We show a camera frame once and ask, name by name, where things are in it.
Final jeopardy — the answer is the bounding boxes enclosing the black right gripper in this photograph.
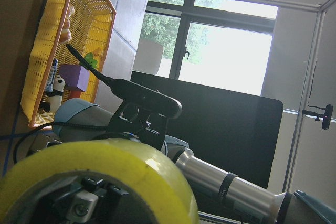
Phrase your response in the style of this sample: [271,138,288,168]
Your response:
[31,177,129,223]

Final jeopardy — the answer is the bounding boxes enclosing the yellow packing tape roll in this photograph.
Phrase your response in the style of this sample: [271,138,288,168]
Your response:
[1,139,200,223]

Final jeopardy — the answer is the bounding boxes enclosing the yellow woven plastic basket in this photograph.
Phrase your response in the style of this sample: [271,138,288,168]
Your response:
[20,0,116,127]

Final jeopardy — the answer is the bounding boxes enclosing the panda figurine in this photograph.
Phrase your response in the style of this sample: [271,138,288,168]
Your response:
[39,74,65,112]

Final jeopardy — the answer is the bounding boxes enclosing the purple foam cube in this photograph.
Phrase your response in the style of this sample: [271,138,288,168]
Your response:
[58,64,90,92]

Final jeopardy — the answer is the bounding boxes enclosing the black monitor back panel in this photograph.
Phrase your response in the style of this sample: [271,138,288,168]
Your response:
[131,72,284,188]

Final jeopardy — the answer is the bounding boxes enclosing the toy croissant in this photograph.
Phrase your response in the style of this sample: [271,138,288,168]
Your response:
[59,4,75,44]

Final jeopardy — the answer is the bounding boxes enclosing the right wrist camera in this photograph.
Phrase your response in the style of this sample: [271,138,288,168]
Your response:
[107,79,182,119]

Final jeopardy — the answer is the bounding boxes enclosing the thin black camera cable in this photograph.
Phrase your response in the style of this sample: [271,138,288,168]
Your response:
[65,43,116,88]

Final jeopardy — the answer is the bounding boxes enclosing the aluminium cage frame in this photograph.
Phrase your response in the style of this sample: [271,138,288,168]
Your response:
[148,0,336,193]

